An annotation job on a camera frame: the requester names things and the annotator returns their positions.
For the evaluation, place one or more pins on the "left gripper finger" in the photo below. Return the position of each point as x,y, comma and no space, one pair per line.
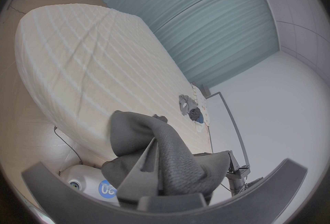
136,186

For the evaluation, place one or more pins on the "black T-shirt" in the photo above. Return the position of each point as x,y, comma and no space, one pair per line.
180,153

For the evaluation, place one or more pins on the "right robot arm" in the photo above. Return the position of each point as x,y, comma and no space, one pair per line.
237,184

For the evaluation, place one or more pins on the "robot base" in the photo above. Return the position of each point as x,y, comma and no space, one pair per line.
85,179

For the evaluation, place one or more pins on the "white garment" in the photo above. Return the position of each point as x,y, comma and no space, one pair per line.
201,128

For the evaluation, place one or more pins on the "dark blue garment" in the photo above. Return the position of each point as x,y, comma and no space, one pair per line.
199,119

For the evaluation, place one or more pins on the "black glossy garment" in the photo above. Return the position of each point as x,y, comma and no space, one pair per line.
195,114

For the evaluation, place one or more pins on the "grey shorts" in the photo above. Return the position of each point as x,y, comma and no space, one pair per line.
188,101

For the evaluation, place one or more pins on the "white printed pillow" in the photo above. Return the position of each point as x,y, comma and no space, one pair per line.
200,96

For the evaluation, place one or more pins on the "grey bedside table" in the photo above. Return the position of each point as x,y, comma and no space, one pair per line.
205,88

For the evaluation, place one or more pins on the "bed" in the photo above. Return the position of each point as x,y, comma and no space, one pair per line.
90,63

